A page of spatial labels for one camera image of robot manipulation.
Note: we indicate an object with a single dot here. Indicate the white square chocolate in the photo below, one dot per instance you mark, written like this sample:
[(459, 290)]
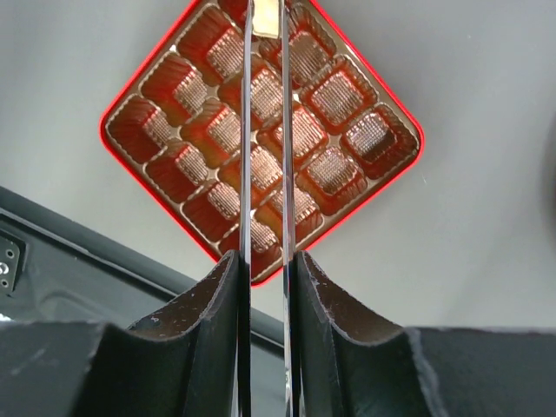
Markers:
[(266, 18)]

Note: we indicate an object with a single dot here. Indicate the metal tongs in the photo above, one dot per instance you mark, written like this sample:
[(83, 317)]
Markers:
[(267, 191)]

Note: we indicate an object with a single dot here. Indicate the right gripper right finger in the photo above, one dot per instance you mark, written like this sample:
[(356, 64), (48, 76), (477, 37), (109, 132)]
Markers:
[(355, 362)]

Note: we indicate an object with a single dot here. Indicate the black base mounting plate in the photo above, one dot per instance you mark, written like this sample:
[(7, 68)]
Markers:
[(55, 270)]

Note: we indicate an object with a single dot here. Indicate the red chocolate box tray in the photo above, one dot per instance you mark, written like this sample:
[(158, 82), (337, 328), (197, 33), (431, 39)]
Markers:
[(176, 128)]

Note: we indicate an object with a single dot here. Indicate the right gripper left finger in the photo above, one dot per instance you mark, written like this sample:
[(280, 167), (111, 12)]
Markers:
[(190, 357)]

